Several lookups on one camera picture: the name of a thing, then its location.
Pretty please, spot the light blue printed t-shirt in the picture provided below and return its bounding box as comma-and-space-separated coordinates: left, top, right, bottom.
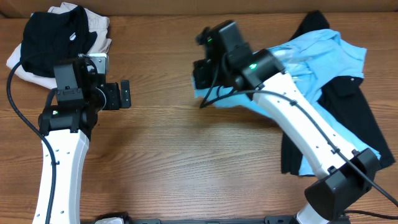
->
192, 29, 381, 177

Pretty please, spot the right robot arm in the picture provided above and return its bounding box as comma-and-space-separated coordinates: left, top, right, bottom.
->
193, 20, 379, 223

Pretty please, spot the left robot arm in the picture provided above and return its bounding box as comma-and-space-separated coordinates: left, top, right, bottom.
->
33, 53, 131, 223

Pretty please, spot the folded black garment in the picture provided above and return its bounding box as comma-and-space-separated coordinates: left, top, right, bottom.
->
21, 6, 97, 78

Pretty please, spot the black garment on right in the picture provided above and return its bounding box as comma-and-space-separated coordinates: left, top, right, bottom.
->
281, 11, 396, 175

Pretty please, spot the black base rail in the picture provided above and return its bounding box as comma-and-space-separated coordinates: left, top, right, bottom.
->
88, 212, 298, 224

